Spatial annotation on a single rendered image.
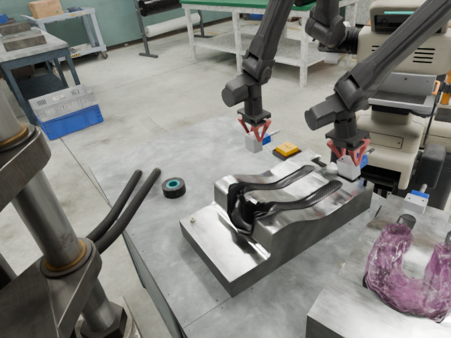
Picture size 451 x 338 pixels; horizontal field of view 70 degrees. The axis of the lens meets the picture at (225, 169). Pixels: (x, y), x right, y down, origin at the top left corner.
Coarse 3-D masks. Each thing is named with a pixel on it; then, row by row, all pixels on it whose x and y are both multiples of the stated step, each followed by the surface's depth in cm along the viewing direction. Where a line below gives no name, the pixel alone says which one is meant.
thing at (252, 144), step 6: (252, 132) 109; (276, 132) 112; (246, 138) 108; (252, 138) 106; (264, 138) 108; (270, 138) 110; (246, 144) 110; (252, 144) 106; (258, 144) 107; (264, 144) 109; (252, 150) 108; (258, 150) 108
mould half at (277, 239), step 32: (288, 160) 106; (224, 192) 89; (256, 192) 87; (288, 192) 93; (352, 192) 89; (192, 224) 90; (224, 224) 88; (256, 224) 79; (288, 224) 76; (320, 224) 84; (224, 256) 79; (256, 256) 78; (288, 256) 82
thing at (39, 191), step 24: (0, 96) 43; (0, 120) 43; (24, 192) 48; (48, 192) 51; (24, 216) 51; (48, 216) 52; (48, 240) 54; (72, 240) 57; (96, 288) 64; (96, 312) 66; (120, 312) 73; (96, 336) 69; (120, 336) 71
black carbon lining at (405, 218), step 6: (402, 216) 85; (408, 216) 85; (396, 222) 83; (402, 222) 84; (408, 222) 84; (414, 222) 83; (450, 234) 79; (450, 240) 78; (390, 306) 59; (402, 312) 58; (444, 318) 60
